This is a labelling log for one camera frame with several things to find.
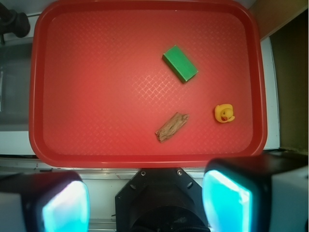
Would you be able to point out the yellow rubber duck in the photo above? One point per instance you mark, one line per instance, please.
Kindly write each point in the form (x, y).
(224, 113)

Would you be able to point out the red plastic tray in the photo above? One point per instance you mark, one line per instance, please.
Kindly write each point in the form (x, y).
(100, 89)

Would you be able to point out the black clamp knob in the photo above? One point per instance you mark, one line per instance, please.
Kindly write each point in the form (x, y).
(13, 22)

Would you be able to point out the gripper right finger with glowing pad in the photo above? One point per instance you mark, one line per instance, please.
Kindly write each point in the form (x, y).
(264, 193)

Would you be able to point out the brown wooden piece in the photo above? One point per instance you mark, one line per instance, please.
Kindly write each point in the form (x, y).
(171, 127)

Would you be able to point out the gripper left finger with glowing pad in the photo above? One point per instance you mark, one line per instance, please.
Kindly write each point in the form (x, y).
(44, 202)

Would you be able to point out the green rectangular block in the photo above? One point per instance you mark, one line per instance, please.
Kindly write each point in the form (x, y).
(180, 64)

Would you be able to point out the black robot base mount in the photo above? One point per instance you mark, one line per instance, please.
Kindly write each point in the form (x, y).
(160, 200)

